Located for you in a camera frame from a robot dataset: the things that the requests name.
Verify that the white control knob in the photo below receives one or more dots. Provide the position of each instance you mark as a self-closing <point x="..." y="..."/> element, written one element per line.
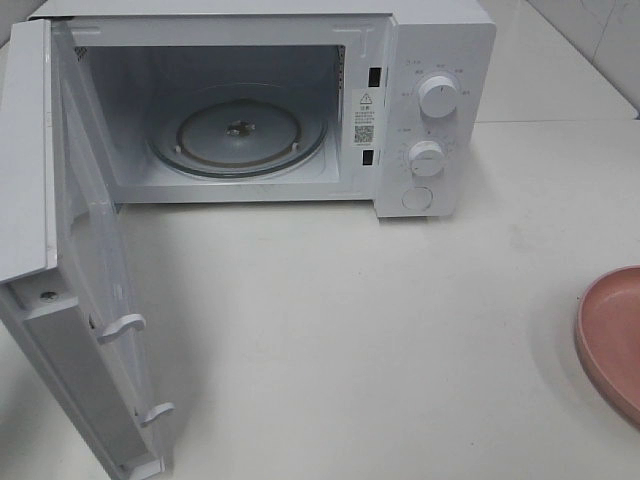
<point x="438" y="95"/>
<point x="426" y="158"/>

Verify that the white microwave door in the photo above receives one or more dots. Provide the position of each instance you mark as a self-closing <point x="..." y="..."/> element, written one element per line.
<point x="66" y="296"/>

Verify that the pink plate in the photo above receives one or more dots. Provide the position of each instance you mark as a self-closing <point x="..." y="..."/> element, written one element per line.
<point x="607" y="339"/>

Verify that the white door release button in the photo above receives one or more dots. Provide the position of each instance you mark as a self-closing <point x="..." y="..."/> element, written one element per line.
<point x="417" y="198"/>

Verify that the warning label sticker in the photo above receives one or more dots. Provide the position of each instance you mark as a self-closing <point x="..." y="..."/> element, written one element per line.
<point x="363" y="116"/>

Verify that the glass turntable plate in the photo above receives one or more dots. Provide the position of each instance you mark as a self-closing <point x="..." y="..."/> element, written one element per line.
<point x="236" y="131"/>

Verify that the white microwave oven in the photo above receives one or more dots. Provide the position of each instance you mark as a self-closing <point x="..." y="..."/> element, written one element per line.
<point x="140" y="52"/>

